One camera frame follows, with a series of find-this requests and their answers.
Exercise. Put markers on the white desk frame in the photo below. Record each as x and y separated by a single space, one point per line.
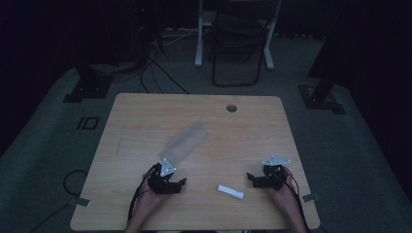
199 42

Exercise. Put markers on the grey tape piece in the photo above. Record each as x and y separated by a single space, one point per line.
80 201
311 197

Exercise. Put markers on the person's right hand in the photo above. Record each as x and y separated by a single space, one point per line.
285 194

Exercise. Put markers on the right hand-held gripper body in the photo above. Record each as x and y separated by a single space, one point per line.
271 178

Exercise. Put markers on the black folding chair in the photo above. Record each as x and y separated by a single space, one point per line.
239 48

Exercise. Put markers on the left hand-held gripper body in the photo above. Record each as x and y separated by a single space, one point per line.
162 185

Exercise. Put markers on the white tube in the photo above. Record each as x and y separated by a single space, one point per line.
230 192

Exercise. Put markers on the person's left hand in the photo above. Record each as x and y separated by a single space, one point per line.
149 199

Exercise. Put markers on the black stand base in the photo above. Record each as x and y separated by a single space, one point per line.
320 98
90 89

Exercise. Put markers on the clear plastic bag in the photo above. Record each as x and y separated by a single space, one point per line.
186 141

